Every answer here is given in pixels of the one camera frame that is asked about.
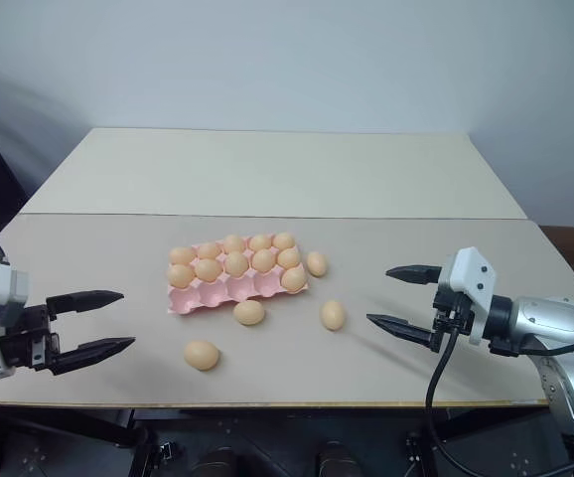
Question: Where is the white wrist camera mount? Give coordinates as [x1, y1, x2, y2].
[0, 262, 32, 381]
[437, 246, 498, 347]

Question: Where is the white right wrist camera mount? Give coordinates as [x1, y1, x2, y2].
[437, 246, 498, 347]

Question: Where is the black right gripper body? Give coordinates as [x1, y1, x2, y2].
[430, 283, 476, 354]

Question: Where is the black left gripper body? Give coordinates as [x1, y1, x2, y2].
[0, 302, 64, 375]

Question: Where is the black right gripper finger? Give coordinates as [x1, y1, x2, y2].
[385, 264, 446, 287]
[365, 312, 436, 349]

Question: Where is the black table frame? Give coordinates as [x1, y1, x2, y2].
[0, 404, 551, 477]

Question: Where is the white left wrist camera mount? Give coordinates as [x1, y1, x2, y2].
[0, 262, 32, 381]

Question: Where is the pink egg tray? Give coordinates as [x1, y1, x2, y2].
[166, 238, 310, 317]

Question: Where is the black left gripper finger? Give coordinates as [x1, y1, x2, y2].
[45, 290, 126, 316]
[49, 336, 137, 377]

